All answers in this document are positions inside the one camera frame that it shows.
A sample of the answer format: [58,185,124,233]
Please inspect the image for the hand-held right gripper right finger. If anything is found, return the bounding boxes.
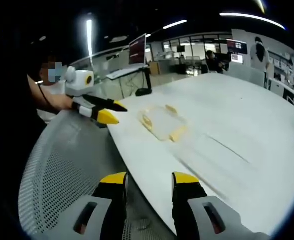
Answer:
[171,171,271,240]

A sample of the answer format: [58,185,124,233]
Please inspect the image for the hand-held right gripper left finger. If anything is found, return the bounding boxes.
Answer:
[40,171,129,240]

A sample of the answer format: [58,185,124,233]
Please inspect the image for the person's white shirt torso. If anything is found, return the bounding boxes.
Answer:
[36,80,68,126]

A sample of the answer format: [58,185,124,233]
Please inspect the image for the white office desk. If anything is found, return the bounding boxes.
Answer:
[106,65,150,99]

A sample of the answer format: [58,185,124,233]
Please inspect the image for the long ceiling light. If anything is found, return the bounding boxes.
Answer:
[86,19,94,59]
[162,19,188,31]
[219,12,287,31]

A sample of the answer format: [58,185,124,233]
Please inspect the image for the black monitor stand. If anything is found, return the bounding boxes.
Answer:
[135,65,153,97]

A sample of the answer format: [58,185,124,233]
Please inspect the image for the white mesh office chair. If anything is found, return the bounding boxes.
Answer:
[18,109,178,240]

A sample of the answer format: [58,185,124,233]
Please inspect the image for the brown cardboard box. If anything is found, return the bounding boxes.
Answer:
[149,61,161,76]

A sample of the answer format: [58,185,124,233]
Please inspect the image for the computer monitor with red screen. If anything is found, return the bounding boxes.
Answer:
[128,33,148,67]

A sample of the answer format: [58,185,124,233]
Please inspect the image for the small computer monitor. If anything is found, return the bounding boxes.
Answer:
[230,54,244,65]

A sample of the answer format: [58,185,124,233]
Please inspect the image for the white chair back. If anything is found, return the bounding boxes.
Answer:
[226,61,266,87]

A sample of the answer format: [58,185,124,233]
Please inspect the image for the thin black cable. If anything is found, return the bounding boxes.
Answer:
[35,79,53,109]

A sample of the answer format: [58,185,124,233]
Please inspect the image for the wall screen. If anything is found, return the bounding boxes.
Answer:
[226,39,249,56]

